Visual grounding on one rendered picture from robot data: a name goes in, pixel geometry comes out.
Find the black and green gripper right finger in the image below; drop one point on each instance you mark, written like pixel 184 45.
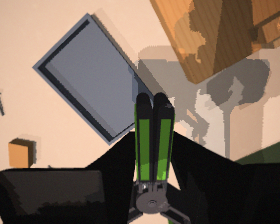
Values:
pixel 213 190

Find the light brown wooden board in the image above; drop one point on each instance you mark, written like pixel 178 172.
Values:
pixel 208 36

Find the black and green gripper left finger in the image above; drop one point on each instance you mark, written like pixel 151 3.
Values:
pixel 102 190

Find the black spring clamp with green grips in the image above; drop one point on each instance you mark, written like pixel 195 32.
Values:
pixel 154 129

